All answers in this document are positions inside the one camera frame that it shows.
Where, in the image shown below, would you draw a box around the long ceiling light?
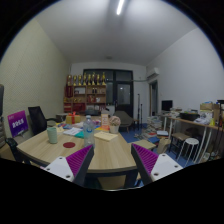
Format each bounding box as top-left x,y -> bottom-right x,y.
115,0 -> 125,16

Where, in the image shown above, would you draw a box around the pink flowers in white pot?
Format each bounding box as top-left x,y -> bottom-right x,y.
108,115 -> 122,135

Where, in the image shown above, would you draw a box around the yellow gift box red ribbon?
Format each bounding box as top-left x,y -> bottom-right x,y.
65,111 -> 82,125

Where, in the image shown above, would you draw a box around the orange book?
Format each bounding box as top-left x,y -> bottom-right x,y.
95,124 -> 111,133

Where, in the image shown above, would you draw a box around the white wall air conditioner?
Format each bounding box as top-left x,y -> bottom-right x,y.
146,67 -> 161,80

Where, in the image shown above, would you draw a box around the flat round red coaster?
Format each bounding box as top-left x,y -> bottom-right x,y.
62,141 -> 77,149

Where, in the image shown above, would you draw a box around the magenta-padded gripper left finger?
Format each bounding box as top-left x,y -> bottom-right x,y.
43,144 -> 95,188

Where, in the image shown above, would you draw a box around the white round stool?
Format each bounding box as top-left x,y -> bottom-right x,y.
176,137 -> 200,164

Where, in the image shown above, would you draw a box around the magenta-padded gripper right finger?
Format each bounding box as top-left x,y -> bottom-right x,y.
130,142 -> 184,186

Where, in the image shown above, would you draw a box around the grey armchair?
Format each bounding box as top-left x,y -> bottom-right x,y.
113,110 -> 134,133

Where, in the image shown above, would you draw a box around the black office chair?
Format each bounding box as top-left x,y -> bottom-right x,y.
4,137 -> 26,163
27,105 -> 63,136

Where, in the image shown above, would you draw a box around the purple sign board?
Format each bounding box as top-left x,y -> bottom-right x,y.
7,110 -> 29,138

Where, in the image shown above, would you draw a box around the pale green cup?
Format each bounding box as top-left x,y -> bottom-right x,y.
46,126 -> 59,145

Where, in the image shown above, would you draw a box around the long wooden side desk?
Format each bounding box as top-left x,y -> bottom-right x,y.
163,114 -> 224,161

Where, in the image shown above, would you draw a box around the dark glass double door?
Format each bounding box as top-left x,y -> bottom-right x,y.
83,68 -> 134,118

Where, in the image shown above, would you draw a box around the stack of books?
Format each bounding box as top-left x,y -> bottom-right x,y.
143,115 -> 163,139

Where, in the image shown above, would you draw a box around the white printed booklet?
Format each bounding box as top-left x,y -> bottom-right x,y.
63,126 -> 83,137

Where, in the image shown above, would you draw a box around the black computer monitor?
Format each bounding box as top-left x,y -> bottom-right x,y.
161,99 -> 174,112

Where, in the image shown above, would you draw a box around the small white side table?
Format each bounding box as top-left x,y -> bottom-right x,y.
54,112 -> 69,123

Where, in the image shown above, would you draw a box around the clear plastic water bottle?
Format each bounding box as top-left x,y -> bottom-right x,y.
83,115 -> 96,148

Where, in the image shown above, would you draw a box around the grey ribbed suitcase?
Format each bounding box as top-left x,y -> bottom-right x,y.
0,116 -> 8,148

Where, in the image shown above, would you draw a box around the small orange white carton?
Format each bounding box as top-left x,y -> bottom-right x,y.
100,113 -> 110,128

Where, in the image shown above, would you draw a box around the blue and red book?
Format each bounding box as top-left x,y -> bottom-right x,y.
56,122 -> 73,130

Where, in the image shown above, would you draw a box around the wooden shelf unit with trophies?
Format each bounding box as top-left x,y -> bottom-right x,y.
63,71 -> 108,114

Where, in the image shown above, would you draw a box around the wooden square stool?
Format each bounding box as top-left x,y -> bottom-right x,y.
168,132 -> 191,154

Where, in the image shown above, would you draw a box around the black tripod stand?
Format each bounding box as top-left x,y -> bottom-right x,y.
136,93 -> 144,131

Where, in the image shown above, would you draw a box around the dark bag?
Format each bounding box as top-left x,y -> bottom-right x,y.
0,84 -> 5,116

